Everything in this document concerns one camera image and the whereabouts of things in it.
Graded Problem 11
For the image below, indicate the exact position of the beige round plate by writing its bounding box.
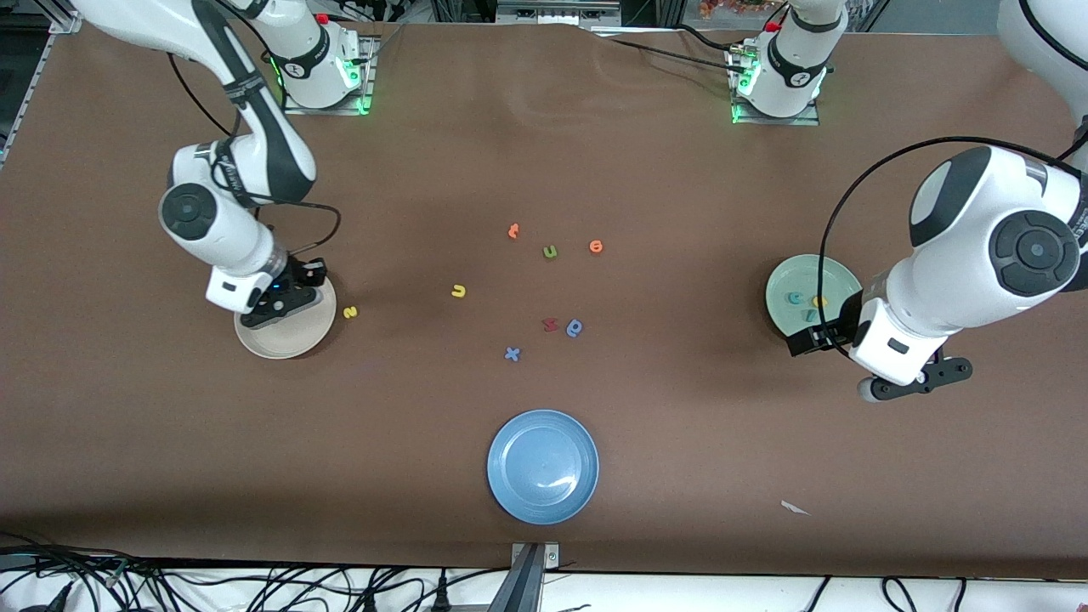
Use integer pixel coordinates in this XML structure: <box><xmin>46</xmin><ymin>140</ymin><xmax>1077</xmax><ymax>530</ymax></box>
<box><xmin>234</xmin><ymin>272</ymin><xmax>337</xmax><ymax>360</ymax></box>

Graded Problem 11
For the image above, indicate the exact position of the green round plate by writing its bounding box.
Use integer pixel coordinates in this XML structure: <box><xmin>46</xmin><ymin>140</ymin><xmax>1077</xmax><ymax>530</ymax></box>
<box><xmin>765</xmin><ymin>253</ymin><xmax>864</xmax><ymax>343</ymax></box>

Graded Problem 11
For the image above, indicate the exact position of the brown table cover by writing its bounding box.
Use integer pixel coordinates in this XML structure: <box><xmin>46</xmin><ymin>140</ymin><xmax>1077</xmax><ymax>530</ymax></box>
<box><xmin>0</xmin><ymin>15</ymin><xmax>1088</xmax><ymax>581</ymax></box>

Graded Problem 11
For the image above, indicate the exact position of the blue round plate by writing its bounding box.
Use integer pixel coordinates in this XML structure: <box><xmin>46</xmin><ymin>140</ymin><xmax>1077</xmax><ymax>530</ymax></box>
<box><xmin>486</xmin><ymin>409</ymin><xmax>600</xmax><ymax>525</ymax></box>

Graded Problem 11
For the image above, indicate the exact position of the orange patterned object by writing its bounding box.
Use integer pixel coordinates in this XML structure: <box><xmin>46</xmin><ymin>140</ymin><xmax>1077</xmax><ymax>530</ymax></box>
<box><xmin>699</xmin><ymin>0</ymin><xmax>787</xmax><ymax>18</ymax></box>

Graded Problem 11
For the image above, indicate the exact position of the grey metal box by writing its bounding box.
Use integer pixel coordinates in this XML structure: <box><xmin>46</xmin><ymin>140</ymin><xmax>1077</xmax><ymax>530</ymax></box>
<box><xmin>496</xmin><ymin>0</ymin><xmax>623</xmax><ymax>25</ymax></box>

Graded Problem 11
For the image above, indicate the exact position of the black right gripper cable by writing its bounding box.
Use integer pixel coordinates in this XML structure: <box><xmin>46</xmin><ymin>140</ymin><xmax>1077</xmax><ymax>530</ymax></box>
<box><xmin>255</xmin><ymin>202</ymin><xmax>343</xmax><ymax>260</ymax></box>

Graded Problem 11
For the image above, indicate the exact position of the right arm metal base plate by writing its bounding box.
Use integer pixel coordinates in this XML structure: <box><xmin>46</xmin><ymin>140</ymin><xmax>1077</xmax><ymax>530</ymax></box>
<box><xmin>282</xmin><ymin>34</ymin><xmax>377</xmax><ymax>116</ymax></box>

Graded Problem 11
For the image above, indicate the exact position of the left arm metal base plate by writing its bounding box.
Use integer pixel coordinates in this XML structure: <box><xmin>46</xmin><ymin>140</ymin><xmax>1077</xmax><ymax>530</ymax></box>
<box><xmin>729</xmin><ymin>42</ymin><xmax>821</xmax><ymax>127</ymax></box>

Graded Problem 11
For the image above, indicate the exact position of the black right arm loop cable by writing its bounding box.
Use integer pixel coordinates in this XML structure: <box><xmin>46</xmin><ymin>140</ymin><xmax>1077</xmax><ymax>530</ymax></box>
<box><xmin>168</xmin><ymin>51</ymin><xmax>247</xmax><ymax>141</ymax></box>

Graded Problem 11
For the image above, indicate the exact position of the black looped floor cable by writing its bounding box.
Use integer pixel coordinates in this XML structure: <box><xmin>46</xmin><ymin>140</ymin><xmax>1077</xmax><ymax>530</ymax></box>
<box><xmin>881</xmin><ymin>576</ymin><xmax>921</xmax><ymax>612</ymax></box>

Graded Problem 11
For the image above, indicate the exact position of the short black table cable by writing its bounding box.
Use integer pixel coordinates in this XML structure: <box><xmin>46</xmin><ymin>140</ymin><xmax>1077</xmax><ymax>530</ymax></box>
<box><xmin>676</xmin><ymin>24</ymin><xmax>749</xmax><ymax>56</ymax></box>

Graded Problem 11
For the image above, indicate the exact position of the long black table cable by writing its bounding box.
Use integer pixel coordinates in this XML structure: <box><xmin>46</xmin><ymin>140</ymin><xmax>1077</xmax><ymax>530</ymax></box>
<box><xmin>605</xmin><ymin>36</ymin><xmax>749</xmax><ymax>76</ymax></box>

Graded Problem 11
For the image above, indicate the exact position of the aluminium frame profile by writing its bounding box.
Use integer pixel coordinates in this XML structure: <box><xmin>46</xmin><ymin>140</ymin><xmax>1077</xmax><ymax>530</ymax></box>
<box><xmin>0</xmin><ymin>7</ymin><xmax>86</xmax><ymax>162</ymax></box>

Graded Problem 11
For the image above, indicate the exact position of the grey metal camera mount bracket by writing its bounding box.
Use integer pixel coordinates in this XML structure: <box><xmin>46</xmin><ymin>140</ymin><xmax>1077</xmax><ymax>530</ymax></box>
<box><xmin>508</xmin><ymin>541</ymin><xmax>562</xmax><ymax>612</ymax></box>

